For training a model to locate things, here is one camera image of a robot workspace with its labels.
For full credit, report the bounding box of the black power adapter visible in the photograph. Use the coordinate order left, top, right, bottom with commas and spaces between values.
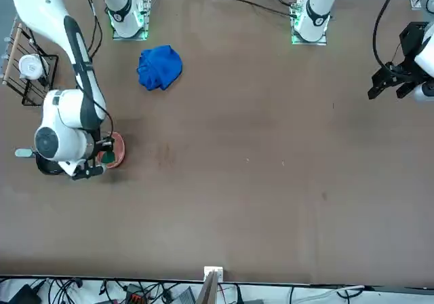
7, 284, 43, 304

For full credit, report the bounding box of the white cup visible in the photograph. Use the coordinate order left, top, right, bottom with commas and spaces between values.
18, 54, 50, 81

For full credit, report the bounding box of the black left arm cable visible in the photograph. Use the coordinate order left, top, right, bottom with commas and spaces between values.
372, 0, 406, 68

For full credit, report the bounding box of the blue cloth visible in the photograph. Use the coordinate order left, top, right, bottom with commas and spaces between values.
136, 45, 184, 92

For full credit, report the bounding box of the white table edge bracket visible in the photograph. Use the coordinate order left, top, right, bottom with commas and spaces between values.
203, 265, 224, 281

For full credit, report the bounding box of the pink bowl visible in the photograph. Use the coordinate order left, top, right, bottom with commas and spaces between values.
96, 131, 127, 168

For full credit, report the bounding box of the black wire cup rack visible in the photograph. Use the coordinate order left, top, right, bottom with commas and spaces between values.
1, 24, 59, 107

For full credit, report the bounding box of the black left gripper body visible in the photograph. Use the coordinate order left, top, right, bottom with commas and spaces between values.
389, 21, 430, 81

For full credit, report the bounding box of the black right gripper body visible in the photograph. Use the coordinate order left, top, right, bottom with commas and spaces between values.
94, 132, 115, 155

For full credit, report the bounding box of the black pan with mint handle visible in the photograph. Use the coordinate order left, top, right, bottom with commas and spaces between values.
15, 147, 68, 176

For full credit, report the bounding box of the black cable across table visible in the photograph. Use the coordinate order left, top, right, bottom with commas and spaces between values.
233, 0, 296, 16

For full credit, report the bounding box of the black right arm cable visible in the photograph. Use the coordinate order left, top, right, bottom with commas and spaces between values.
81, 0, 115, 142

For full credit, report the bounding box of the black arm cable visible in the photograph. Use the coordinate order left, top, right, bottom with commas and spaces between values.
372, 0, 406, 68
81, 0, 115, 142

